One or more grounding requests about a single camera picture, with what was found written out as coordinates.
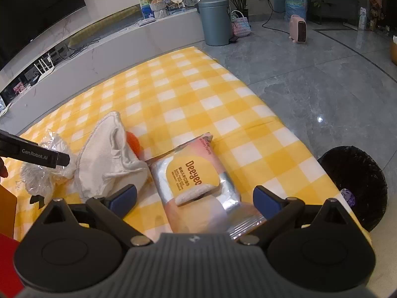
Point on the white tv cabinet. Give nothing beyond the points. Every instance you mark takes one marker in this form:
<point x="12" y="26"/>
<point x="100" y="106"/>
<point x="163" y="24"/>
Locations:
<point x="124" y="56"/>

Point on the black trash bin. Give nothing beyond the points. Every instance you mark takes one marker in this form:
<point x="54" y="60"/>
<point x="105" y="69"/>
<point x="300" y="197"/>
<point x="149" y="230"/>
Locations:
<point x="350" y="167"/>

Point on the blue water bottle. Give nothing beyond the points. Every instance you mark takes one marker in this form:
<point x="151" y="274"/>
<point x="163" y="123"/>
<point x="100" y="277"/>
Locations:
<point x="296" y="4"/>

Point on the long yellow cushion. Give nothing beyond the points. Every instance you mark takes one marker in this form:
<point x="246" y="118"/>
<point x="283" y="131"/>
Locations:
<point x="102" y="26"/>

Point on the pink and yellow wipes packet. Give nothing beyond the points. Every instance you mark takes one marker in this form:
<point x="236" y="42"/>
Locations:
<point x="192" y="173"/>

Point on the orange ball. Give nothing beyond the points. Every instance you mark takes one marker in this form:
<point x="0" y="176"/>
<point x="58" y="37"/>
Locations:
<point x="133" y="141"/>

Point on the orange-rimmed white storage box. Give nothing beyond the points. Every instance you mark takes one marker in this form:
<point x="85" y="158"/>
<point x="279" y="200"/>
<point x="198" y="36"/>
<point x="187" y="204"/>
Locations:
<point x="6" y="211"/>

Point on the purple wrapper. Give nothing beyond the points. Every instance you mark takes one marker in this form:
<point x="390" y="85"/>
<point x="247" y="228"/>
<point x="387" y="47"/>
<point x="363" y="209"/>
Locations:
<point x="349" y="197"/>

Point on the yellow checked tablecloth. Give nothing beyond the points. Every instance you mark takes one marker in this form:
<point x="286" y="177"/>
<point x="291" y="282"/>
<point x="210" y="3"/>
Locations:
<point x="192" y="83"/>

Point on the white cloth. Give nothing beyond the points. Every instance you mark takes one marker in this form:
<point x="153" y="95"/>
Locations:
<point x="102" y="149"/>

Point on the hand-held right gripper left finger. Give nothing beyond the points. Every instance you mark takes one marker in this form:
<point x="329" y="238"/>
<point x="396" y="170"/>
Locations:
<point x="125" y="197"/>

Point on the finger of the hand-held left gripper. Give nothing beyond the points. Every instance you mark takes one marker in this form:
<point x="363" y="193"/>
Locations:
<point x="63" y="160"/>

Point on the black television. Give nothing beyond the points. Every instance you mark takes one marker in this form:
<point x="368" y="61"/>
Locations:
<point x="34" y="9"/>

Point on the pink heater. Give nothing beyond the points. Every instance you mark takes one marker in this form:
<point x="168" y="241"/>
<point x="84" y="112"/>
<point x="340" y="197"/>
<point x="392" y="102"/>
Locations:
<point x="298" y="29"/>

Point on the clear plastic bag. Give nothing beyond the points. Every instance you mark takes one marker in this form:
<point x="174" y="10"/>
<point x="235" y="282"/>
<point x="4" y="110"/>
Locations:
<point x="40" y="180"/>

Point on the white router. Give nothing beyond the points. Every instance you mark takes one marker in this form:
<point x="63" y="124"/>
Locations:
<point x="43" y="65"/>

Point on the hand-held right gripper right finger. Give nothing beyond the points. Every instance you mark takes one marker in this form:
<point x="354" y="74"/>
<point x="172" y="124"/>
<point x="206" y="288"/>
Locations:
<point x="266" y="203"/>

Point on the white basket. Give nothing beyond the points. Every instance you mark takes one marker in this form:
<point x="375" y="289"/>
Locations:
<point x="159" y="9"/>

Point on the woven handbag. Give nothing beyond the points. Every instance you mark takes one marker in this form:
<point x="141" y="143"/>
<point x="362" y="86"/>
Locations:
<point x="240" y="24"/>

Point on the red lid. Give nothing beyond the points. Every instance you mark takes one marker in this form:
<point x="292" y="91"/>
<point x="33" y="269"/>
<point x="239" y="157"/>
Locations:
<point x="7" y="267"/>

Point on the white bottle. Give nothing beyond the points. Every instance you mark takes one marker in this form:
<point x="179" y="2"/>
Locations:
<point x="362" y="17"/>

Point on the blue-grey pedal bin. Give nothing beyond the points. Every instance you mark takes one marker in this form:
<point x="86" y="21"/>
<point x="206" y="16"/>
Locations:
<point x="215" y="21"/>

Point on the small pink picture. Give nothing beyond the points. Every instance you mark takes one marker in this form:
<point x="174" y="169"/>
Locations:
<point x="19" y="87"/>

